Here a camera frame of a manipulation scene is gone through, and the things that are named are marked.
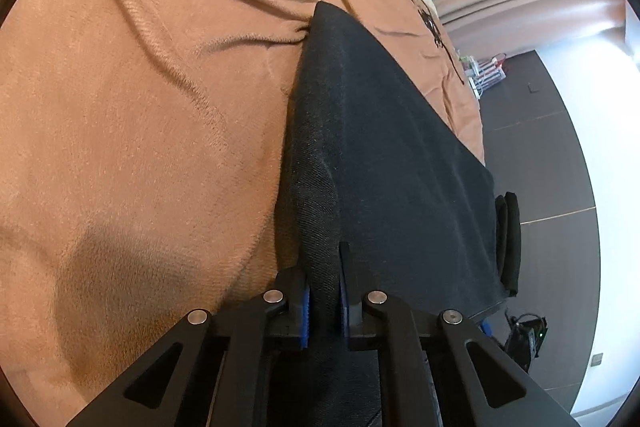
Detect pink curtain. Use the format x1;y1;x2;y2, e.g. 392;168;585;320
435;0;628;62

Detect black pants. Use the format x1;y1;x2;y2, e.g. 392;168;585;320
272;1;506;427

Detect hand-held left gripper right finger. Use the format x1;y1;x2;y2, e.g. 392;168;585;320
339;241;576;427

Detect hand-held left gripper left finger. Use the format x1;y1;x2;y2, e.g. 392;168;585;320
65;267;312;427

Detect folded black clothes stack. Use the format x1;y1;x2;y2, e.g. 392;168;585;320
495;191;522;298

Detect thin black cable with device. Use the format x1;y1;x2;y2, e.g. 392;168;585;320
410;0;468;88

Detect orange blanket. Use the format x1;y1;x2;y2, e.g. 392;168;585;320
0;0;486;413

